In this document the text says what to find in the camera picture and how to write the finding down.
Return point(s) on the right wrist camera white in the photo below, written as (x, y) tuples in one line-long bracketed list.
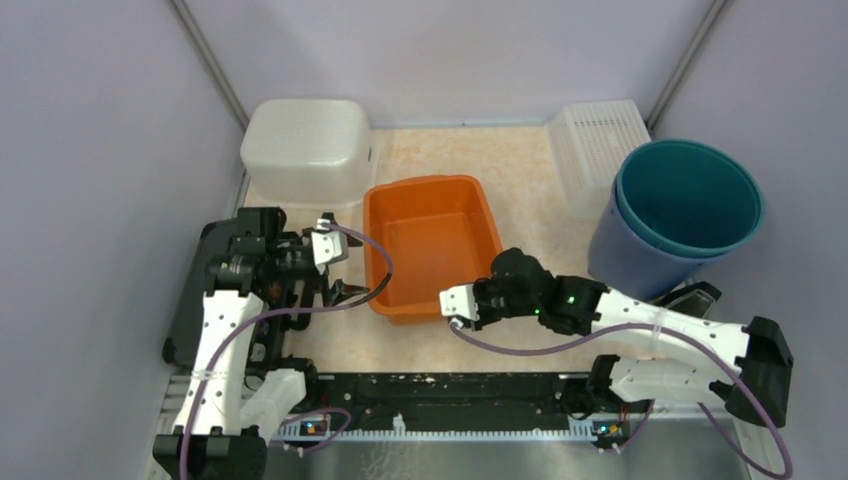
[(458, 306)]

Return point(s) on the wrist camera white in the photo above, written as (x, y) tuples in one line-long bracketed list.
[(329, 246), (458, 306)]

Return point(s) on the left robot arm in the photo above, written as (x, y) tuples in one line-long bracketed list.
[(254, 280)]

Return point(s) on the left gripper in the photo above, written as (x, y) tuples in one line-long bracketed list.
[(340, 291)]

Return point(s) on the teal bucket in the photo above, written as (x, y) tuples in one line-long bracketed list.
[(688, 199)]

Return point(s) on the small black clear box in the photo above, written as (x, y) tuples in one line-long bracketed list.
[(694, 300)]

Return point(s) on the translucent white plastic tub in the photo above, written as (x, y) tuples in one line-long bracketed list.
[(310, 153)]

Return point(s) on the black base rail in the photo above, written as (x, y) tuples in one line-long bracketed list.
[(462, 402)]

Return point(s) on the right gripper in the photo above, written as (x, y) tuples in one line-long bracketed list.
[(484, 319)]

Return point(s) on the orange plastic tub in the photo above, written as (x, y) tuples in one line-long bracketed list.
[(439, 232)]

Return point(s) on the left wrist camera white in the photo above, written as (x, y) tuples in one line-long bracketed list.
[(329, 246)]

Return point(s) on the blue bucket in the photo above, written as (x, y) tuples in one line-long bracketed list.
[(619, 258)]

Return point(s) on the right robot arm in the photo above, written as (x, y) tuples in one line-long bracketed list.
[(747, 367)]

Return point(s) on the white perforated basket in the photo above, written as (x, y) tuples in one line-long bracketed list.
[(589, 142)]

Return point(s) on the black case on left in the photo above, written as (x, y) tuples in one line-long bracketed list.
[(182, 340)]

